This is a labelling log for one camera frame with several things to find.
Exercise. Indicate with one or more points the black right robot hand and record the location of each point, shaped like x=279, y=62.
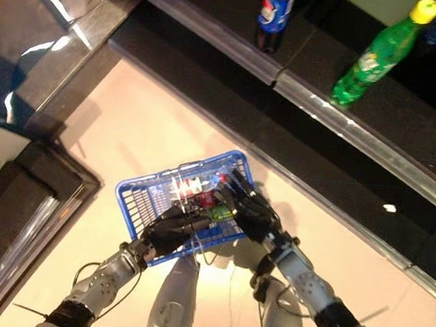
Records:
x=255, y=221

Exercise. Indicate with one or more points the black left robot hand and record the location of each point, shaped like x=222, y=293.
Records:
x=172, y=232

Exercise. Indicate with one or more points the Coca-Cola bottle red label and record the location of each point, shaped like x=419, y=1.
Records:
x=207, y=200

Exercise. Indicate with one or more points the water bottle red label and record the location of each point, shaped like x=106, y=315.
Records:
x=190, y=188

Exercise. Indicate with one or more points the blue plastic shopping basket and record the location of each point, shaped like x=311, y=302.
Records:
x=122, y=190

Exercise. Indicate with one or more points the silver left robot leg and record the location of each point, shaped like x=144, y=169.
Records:
x=170, y=313

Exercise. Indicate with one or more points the low black base shelf board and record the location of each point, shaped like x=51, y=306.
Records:
x=173, y=62
x=354, y=192

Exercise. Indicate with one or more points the white paper scrap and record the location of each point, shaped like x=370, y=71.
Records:
x=390, y=208

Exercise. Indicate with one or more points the black zip tie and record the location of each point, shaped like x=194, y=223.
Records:
x=373, y=313
x=33, y=312

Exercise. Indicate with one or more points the black side shelf unit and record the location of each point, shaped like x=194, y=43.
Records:
x=22, y=229

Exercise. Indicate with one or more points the green Sprite bottle yellow cap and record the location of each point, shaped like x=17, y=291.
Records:
x=378, y=59

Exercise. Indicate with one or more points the Pepsi bottle blue cap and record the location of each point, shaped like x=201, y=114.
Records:
x=274, y=18

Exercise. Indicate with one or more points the black shelf board with rail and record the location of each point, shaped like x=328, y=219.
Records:
x=399, y=123
x=218, y=1

